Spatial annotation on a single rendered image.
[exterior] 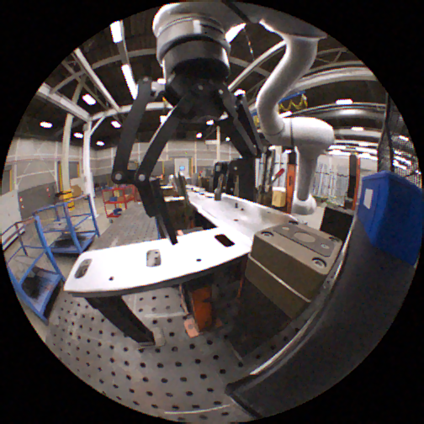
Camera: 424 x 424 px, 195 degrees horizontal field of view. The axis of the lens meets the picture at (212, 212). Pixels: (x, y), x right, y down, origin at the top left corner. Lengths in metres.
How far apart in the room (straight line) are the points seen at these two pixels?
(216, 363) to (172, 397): 0.17
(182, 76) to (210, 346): 0.52
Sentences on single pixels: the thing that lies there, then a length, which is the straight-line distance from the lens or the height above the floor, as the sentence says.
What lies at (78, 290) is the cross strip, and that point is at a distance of 0.20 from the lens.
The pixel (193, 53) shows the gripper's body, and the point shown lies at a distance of 0.15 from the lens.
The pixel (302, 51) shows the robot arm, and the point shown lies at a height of 1.34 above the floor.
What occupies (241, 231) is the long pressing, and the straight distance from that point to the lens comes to 0.25.
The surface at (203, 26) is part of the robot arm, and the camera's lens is 0.19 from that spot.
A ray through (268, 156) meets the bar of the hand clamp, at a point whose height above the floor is 1.18.
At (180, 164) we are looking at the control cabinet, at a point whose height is 1.64.
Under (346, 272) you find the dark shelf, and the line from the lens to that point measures 0.17.
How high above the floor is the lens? 1.11
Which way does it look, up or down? 18 degrees down
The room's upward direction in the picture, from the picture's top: straight up
